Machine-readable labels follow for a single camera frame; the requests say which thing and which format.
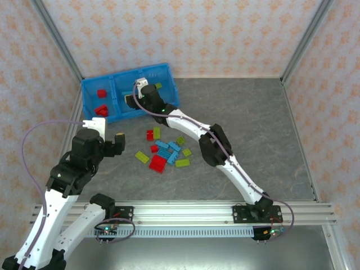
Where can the small red lego brick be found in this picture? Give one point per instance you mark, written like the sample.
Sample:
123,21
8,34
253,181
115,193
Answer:
154,148

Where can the small green lego brick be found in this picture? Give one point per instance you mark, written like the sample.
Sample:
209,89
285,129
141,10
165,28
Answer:
186,152
180,140

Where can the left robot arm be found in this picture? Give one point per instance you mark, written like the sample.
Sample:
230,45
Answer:
53,216

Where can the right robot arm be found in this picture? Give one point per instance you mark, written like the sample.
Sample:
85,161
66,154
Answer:
239,174

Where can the blue three-compartment bin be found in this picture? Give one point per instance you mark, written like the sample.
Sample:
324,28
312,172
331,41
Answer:
92,84

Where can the large red lego brick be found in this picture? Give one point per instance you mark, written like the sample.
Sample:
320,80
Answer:
157,163

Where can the small circuit board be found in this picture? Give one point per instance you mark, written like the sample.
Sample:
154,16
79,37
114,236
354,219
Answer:
271,232
107,231

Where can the grey metal sheet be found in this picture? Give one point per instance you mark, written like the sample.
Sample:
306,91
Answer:
182,253

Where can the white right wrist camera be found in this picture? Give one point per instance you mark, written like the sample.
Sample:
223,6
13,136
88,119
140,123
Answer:
141,83

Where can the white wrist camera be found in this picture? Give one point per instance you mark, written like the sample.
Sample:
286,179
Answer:
141,83
98,123

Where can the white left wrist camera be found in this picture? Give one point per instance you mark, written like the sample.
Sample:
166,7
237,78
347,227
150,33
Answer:
98,123

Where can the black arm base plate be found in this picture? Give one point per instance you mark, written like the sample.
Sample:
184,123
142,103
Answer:
240,213
125,213

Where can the aluminium mounting rail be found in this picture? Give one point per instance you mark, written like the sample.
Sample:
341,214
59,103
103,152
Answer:
182,213

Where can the aluminium frame post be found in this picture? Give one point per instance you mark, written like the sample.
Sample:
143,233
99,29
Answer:
56,39
308,39

